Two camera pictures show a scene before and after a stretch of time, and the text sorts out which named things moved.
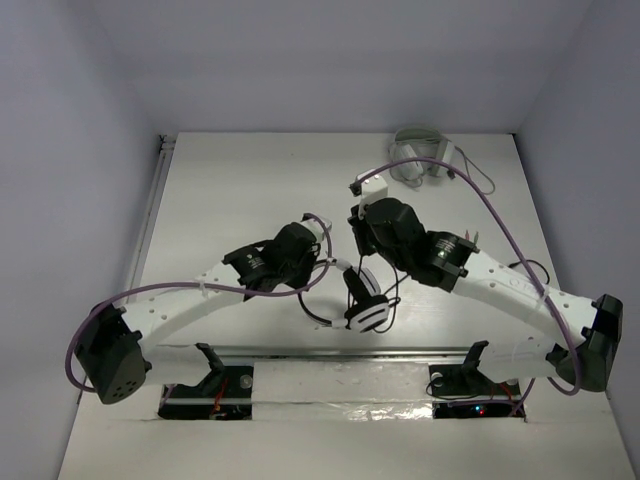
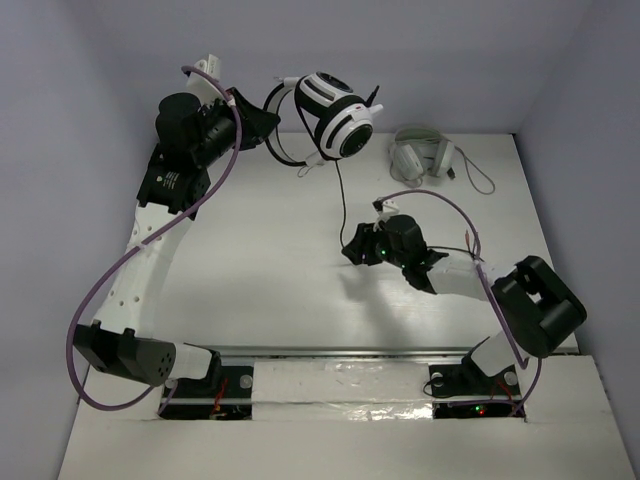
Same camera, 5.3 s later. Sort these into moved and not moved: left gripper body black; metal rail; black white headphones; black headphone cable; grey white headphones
Moved: black white headphones; black headphone cable; left gripper body black
Not moved: grey white headphones; metal rail
